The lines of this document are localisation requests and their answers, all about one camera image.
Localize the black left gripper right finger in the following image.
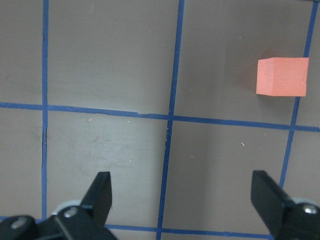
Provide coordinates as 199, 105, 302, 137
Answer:
250, 170, 320, 240

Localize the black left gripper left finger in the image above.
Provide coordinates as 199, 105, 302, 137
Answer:
53, 171, 113, 240

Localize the orange foam block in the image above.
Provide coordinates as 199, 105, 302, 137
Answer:
256, 57, 309, 97

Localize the brown paper table cover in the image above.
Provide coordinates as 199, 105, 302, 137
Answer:
0, 0, 320, 240

